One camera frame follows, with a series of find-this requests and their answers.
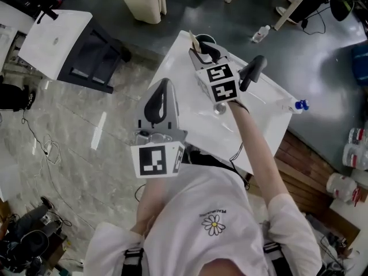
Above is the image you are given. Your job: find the metal basin drain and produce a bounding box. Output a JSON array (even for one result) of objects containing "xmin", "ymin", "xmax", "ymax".
[{"xmin": 213, "ymin": 102, "xmax": 228, "ymax": 116}]

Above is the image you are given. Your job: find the person's right forearm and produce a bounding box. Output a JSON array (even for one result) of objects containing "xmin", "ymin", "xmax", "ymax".
[{"xmin": 227, "ymin": 98, "xmax": 292, "ymax": 210}]

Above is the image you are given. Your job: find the beige plastic bin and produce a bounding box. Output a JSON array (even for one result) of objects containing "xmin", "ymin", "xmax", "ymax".
[{"xmin": 116, "ymin": 0, "xmax": 170, "ymax": 25}]

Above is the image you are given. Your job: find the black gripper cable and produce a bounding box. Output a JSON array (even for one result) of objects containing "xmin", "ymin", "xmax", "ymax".
[{"xmin": 229, "ymin": 141, "xmax": 251, "ymax": 190}]

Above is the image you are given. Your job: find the white floor cable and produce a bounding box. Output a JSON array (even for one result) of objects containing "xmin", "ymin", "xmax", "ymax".
[{"xmin": 21, "ymin": 110, "xmax": 63, "ymax": 167}]

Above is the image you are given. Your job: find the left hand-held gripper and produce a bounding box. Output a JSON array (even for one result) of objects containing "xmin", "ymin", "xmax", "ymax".
[{"xmin": 131, "ymin": 78, "xmax": 188, "ymax": 179}]

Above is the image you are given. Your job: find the white t-shirt with daisy print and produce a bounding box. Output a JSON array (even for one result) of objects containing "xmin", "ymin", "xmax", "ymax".
[{"xmin": 82, "ymin": 162, "xmax": 323, "ymax": 276}]

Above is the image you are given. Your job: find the white table with black frame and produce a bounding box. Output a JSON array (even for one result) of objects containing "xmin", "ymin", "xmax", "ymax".
[{"xmin": 17, "ymin": 9, "xmax": 125, "ymax": 95}]

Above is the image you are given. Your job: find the large water bottle red label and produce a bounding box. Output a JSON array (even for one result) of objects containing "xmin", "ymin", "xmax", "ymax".
[
  {"xmin": 342, "ymin": 143, "xmax": 368, "ymax": 170},
  {"xmin": 348, "ymin": 127, "xmax": 368, "ymax": 147},
  {"xmin": 325, "ymin": 172, "xmax": 361, "ymax": 203}
]

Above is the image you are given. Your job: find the black bag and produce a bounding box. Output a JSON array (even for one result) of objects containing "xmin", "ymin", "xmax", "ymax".
[{"xmin": 0, "ymin": 82, "xmax": 37, "ymax": 112}]

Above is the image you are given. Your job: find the dark green cup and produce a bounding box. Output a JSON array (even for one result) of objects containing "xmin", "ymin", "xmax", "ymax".
[{"xmin": 195, "ymin": 33, "xmax": 217, "ymax": 54}]

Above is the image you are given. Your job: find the brown wooden cabinet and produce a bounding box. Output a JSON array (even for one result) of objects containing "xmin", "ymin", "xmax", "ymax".
[{"xmin": 249, "ymin": 129, "xmax": 361, "ymax": 243}]

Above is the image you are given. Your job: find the light wooden table frame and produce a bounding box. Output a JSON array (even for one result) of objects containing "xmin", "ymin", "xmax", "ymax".
[{"xmin": 224, "ymin": 0, "xmax": 334, "ymax": 32}]

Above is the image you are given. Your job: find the clear plastic bottle on floor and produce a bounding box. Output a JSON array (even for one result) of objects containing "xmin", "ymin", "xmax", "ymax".
[{"xmin": 252, "ymin": 25, "xmax": 272, "ymax": 44}]

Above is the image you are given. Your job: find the black faucet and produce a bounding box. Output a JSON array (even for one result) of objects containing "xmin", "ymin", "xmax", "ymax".
[{"xmin": 238, "ymin": 55, "xmax": 269, "ymax": 93}]

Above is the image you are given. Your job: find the black floor cable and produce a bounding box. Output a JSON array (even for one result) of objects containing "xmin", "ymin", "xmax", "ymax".
[{"xmin": 300, "ymin": 6, "xmax": 331, "ymax": 36}]

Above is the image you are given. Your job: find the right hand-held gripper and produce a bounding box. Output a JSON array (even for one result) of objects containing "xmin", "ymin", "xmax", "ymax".
[{"xmin": 188, "ymin": 41, "xmax": 241, "ymax": 106}]

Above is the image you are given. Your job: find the white tube with blue cap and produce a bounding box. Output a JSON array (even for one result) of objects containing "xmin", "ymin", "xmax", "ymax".
[{"xmin": 277, "ymin": 97, "xmax": 311, "ymax": 115}]

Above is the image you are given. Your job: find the person's left forearm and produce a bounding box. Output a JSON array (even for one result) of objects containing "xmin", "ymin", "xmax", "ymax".
[{"xmin": 134, "ymin": 176, "xmax": 175, "ymax": 237}]

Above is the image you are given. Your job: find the blue container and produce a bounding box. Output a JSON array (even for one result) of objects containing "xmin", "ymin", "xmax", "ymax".
[{"xmin": 351, "ymin": 44, "xmax": 368, "ymax": 86}]

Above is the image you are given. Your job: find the white washbasin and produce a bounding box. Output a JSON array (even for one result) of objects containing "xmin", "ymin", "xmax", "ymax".
[{"xmin": 147, "ymin": 29, "xmax": 294, "ymax": 175}]

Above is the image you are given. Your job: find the pile of black equipment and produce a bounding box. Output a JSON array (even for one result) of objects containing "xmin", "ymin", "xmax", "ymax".
[{"xmin": 0, "ymin": 195, "xmax": 73, "ymax": 276}]

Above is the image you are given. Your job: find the black harness strap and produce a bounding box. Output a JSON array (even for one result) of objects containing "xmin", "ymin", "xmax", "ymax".
[
  {"xmin": 262, "ymin": 241, "xmax": 285, "ymax": 276},
  {"xmin": 122, "ymin": 247, "xmax": 145, "ymax": 276}
]

